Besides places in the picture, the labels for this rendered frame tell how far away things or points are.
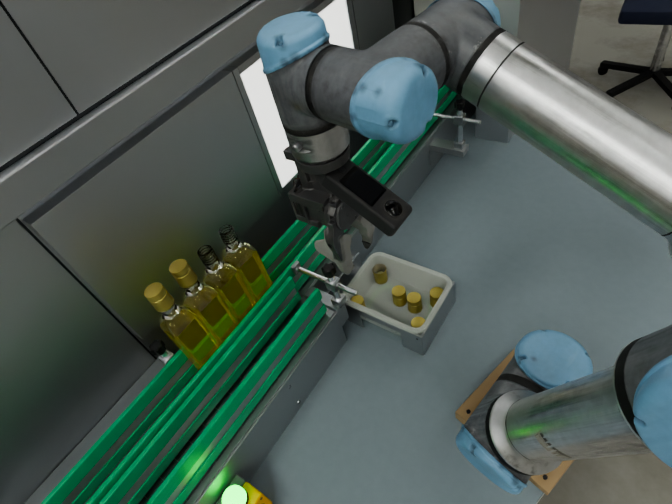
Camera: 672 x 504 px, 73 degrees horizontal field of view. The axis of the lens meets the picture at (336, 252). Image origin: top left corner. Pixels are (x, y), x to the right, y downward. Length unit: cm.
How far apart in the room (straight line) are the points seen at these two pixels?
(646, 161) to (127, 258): 81
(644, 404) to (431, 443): 63
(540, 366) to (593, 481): 105
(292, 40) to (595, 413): 48
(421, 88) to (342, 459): 78
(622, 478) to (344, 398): 107
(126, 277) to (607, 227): 115
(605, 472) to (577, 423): 127
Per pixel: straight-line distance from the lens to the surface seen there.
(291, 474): 104
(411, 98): 43
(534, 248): 129
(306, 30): 49
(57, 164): 84
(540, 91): 50
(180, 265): 85
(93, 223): 88
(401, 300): 112
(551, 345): 84
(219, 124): 100
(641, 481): 187
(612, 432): 55
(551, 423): 62
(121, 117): 88
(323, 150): 55
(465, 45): 52
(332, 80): 46
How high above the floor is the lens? 171
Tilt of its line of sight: 47 degrees down
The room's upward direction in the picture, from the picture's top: 17 degrees counter-clockwise
